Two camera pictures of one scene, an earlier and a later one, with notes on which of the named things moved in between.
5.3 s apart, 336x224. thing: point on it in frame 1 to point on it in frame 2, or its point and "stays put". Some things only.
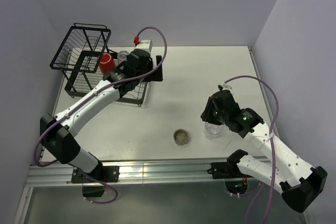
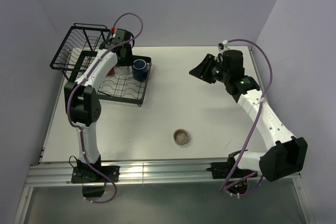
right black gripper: (207, 115) to (202, 70)
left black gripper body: (151, 77) to (128, 60)
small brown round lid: (180, 137) stays put
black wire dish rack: (79, 61) stays put
